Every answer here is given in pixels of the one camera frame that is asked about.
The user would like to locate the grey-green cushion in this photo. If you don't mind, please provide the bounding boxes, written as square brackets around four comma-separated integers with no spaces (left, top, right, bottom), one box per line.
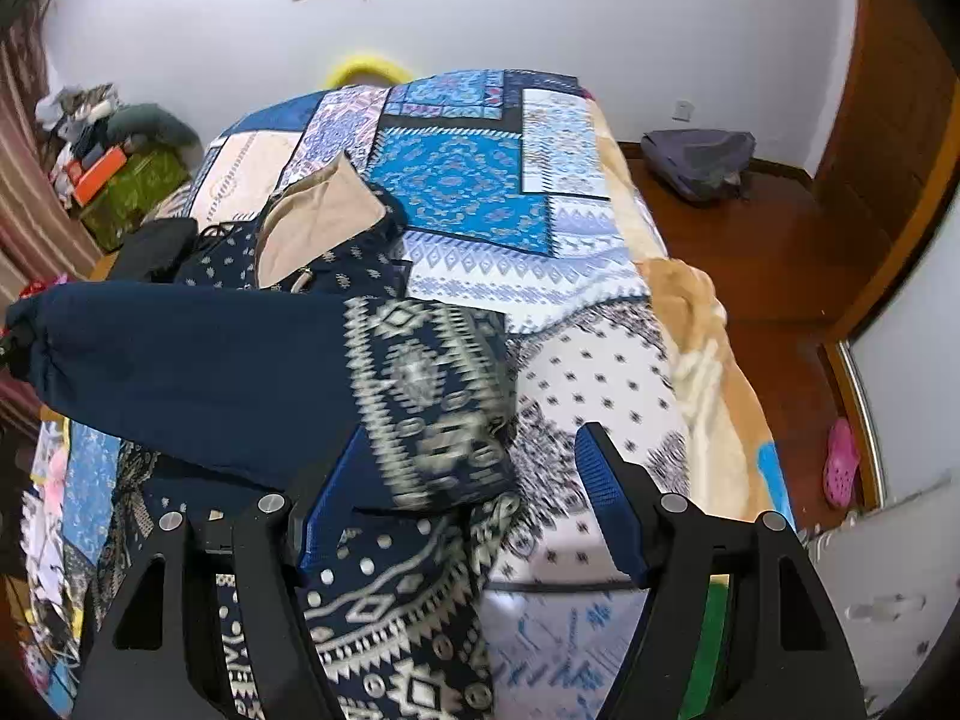
[105,103,203,152]

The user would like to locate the white plastic bin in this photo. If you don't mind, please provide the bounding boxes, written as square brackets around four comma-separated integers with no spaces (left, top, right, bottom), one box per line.
[804,471,960,720]

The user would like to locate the striped maroon curtain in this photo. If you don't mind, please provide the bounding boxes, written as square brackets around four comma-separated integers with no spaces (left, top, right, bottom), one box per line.
[0,7,102,428]

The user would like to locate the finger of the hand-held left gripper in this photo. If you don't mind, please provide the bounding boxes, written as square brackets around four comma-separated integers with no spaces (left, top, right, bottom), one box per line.
[0,321,31,377]

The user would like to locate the pink clog shoe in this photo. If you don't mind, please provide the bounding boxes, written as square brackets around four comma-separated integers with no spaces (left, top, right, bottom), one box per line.
[822,418,863,508]

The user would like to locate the green patterned box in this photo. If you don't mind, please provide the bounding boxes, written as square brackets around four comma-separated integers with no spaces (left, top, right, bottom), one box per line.
[79,146,193,253]

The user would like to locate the navy patterned hooded jacket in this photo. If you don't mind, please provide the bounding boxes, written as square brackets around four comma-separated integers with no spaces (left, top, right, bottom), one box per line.
[6,150,520,720]

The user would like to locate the yellow hoop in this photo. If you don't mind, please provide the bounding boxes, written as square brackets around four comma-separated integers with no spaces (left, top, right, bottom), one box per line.
[326,51,415,88]

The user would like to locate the grey backpack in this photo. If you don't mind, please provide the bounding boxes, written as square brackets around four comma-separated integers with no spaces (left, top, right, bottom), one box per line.
[640,129,757,203]

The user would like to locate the green board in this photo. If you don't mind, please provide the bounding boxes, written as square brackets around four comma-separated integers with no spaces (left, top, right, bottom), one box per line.
[686,574,732,720]

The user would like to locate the orange box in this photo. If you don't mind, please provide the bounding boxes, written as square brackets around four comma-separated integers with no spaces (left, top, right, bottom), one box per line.
[71,146,128,205]

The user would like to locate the pile of mixed clutter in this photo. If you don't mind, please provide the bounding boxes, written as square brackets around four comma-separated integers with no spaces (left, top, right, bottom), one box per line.
[34,82,127,162]

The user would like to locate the beige fleece blanket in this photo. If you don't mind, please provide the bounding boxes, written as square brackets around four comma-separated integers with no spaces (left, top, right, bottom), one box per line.
[592,99,797,533]

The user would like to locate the black cloth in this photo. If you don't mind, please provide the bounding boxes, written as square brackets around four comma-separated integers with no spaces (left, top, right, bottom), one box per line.
[112,217,200,283]

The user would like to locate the blue patchwork printed blanket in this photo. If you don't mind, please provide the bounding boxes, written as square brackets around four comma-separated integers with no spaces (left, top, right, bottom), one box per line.
[22,69,702,720]

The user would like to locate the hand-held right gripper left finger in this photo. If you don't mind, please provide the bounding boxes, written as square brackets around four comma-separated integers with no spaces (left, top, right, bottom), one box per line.
[71,427,376,720]

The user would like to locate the brown wooden wardrobe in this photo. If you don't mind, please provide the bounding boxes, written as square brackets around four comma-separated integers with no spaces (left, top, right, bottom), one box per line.
[814,0,960,342]

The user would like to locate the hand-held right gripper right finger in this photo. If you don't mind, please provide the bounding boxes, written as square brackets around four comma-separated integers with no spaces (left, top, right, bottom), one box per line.
[576,422,882,720]

